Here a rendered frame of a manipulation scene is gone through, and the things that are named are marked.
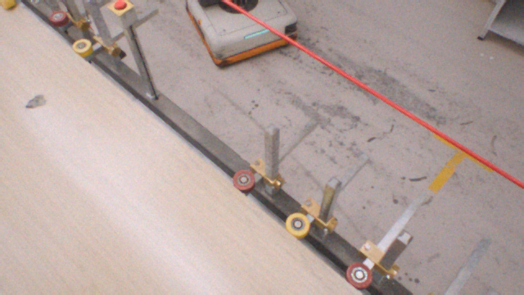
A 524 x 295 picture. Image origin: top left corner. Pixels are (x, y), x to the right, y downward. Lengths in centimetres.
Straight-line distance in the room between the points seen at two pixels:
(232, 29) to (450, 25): 165
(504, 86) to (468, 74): 24
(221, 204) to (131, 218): 31
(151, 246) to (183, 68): 185
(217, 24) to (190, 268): 191
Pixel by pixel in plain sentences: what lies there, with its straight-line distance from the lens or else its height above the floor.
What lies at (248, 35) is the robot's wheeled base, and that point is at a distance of 291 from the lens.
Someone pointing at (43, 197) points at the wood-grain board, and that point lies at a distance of 169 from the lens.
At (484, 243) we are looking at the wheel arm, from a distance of 166.
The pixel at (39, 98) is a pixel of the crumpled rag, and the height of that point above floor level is 92.
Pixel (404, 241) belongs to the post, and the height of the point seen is 110.
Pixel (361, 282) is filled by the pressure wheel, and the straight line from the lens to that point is 142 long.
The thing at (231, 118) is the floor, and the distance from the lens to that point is 279.
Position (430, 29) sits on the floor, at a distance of 353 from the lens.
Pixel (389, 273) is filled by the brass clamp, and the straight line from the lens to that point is 150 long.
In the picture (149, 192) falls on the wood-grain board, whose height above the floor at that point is 90.
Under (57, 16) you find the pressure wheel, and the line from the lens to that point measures 229.
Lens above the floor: 225
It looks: 58 degrees down
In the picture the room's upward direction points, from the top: 3 degrees counter-clockwise
